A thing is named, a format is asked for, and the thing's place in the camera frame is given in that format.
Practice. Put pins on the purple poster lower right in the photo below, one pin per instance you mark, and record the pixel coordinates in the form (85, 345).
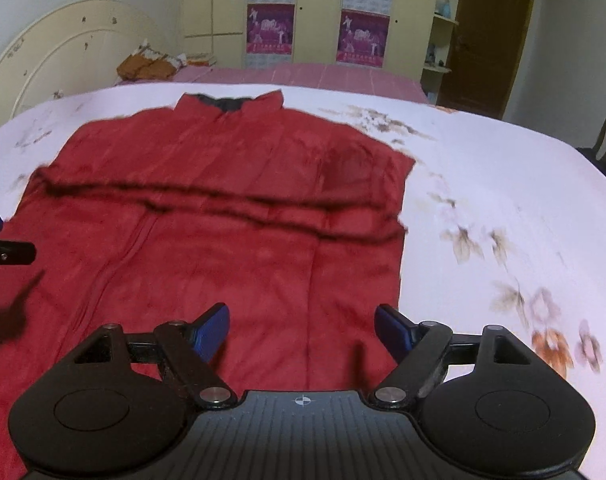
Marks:
(362, 39)

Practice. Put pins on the white floral bed quilt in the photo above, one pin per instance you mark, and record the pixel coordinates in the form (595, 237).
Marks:
(505, 226)

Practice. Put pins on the cream wooden headboard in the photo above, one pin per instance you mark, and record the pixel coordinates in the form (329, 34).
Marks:
(72, 50)

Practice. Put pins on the red quilted jacket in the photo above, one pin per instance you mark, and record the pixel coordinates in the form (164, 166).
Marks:
(289, 219)

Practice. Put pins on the brown wooden door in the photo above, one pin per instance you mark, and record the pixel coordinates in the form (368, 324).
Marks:
(484, 56)

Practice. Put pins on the cream open shelf unit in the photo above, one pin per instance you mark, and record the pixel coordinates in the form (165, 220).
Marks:
(436, 65)

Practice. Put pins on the cream wardrobe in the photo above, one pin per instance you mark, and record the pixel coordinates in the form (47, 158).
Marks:
(220, 27)

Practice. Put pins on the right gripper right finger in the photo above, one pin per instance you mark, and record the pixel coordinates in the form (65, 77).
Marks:
(419, 351)

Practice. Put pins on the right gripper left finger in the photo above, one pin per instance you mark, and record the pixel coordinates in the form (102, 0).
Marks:
(187, 350)

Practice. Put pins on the pink bed sheet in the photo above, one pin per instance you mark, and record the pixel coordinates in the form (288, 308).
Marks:
(354, 79)

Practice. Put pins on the purple poster lower left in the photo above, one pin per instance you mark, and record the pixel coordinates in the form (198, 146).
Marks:
(269, 39)

